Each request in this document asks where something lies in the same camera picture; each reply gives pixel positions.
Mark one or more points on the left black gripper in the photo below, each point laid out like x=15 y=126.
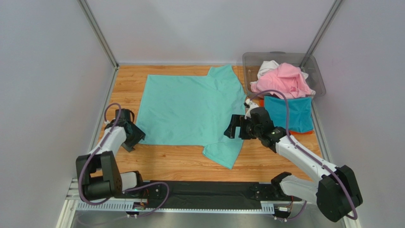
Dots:
x=139 y=135

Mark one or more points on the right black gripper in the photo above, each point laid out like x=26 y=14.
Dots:
x=240 y=128

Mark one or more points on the mint green t shirt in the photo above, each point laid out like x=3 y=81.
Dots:
x=193 y=111

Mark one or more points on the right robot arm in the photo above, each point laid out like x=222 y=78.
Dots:
x=333 y=189

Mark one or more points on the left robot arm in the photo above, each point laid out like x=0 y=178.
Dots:
x=98 y=173

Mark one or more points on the folded orange t shirt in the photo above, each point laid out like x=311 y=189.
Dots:
x=303 y=132

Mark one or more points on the clear plastic bin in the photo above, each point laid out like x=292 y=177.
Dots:
x=252 y=61

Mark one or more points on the folded blue t shirt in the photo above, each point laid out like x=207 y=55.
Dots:
x=294 y=112

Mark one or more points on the white t shirt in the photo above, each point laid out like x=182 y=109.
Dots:
x=286 y=72

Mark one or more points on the pink t shirt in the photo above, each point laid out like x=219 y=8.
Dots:
x=291 y=88

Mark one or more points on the black base mat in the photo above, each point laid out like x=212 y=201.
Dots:
x=212 y=195

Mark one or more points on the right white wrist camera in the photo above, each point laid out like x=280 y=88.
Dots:
x=249 y=105

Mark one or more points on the aluminium frame rail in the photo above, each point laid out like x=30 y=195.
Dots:
x=132 y=210

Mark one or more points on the left aluminium corner post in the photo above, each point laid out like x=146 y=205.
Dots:
x=98 y=32

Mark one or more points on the aluminium corner post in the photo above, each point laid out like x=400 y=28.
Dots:
x=98 y=32
x=332 y=12

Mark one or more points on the right aluminium corner post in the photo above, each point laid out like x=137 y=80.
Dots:
x=332 y=12

